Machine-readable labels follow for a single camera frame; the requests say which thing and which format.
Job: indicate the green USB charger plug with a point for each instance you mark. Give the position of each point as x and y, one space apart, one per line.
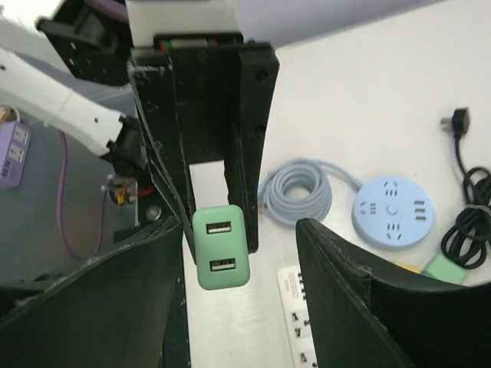
222 258

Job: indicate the yellow USB charger plug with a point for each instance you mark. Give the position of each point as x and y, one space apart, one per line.
408 267

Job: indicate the white power strip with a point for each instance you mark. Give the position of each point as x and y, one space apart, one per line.
297 320

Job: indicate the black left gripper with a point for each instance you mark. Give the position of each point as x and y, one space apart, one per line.
205 101

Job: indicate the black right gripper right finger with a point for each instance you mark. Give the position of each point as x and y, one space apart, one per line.
366 311

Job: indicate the purple power strip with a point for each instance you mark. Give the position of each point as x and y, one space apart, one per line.
15 139

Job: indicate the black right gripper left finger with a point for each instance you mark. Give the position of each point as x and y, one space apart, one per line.
110 311

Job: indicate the round blue power strip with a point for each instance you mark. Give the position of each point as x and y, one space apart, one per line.
392 212

